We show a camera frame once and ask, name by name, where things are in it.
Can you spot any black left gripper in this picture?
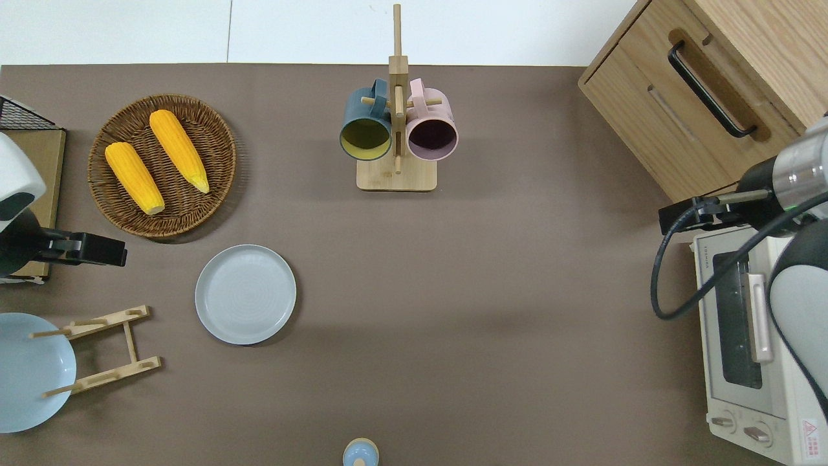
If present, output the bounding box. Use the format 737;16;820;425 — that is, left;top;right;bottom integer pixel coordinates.
40;233;127;267

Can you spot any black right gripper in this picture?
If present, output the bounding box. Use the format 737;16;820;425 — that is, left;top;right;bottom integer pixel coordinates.
659;192;752;236

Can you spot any gray round plate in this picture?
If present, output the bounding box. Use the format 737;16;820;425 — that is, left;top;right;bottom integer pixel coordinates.
195;244;298;346

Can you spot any light blue plate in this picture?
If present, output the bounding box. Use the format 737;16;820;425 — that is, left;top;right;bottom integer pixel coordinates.
0;313;77;434

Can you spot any blunt yellow corn cob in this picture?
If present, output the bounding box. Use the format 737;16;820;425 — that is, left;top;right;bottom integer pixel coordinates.
105;142;166;216

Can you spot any light wooden board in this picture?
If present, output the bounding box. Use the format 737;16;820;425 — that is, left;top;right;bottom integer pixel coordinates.
0;128;67;280

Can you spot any brown wicker basket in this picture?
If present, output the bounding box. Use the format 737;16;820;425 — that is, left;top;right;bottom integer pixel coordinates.
87;94;237;239

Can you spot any light wooden cabinet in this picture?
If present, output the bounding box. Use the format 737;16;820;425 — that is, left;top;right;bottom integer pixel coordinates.
578;0;828;205

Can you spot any bamboo dish rack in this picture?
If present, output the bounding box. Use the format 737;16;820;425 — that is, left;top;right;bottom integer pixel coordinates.
29;305;162;398

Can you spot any pointed yellow corn cob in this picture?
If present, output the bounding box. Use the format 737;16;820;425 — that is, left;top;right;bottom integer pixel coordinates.
149;109;211;194

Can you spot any white toaster oven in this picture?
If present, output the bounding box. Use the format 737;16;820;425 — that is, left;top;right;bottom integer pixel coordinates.
692;223;828;466

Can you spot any large brown table mat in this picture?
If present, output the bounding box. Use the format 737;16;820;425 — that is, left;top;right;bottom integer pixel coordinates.
0;63;828;466

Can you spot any pink mug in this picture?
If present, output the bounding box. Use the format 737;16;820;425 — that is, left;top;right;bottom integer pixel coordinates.
406;78;459;162

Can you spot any bamboo mug tree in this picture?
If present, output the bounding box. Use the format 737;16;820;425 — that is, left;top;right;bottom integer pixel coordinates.
356;3;438;192

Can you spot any dark teal mug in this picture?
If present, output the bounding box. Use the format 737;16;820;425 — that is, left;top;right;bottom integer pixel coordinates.
340;78;393;162

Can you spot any blue dome with wooden base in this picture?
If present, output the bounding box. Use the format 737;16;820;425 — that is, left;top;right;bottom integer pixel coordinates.
342;438;380;466

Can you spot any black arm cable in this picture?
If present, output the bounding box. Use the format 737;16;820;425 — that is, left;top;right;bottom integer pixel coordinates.
651;193;828;321

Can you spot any black cabinet handle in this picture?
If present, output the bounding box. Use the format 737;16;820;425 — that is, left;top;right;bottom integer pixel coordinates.
668;41;757;139

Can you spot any white oven door handle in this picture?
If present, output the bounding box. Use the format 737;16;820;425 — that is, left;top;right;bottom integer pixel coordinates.
747;273;774;363

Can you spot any black wire basket white liner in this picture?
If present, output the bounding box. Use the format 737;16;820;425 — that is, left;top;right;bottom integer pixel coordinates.
0;95;67;285

